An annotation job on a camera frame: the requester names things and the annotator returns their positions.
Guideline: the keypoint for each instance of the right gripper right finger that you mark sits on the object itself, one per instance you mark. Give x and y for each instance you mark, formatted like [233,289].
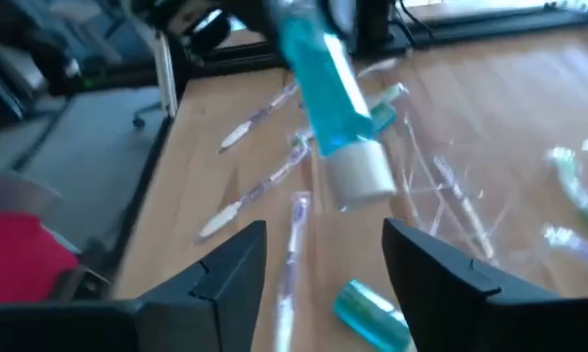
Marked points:
[445,303]

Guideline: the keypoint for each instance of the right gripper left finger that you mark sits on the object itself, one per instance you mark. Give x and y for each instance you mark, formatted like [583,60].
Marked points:
[215,293]

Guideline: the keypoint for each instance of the blue toothbrush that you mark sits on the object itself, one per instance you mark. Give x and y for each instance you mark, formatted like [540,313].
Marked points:
[293,244]

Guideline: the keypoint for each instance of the purple toothbrush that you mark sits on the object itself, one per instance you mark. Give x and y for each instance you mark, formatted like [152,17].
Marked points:
[254,193]

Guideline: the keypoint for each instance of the white toothbrush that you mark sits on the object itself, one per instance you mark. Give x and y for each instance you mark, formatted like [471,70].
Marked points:
[254,119]

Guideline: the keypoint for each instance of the red object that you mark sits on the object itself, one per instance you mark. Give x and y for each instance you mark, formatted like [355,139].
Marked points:
[19,254]

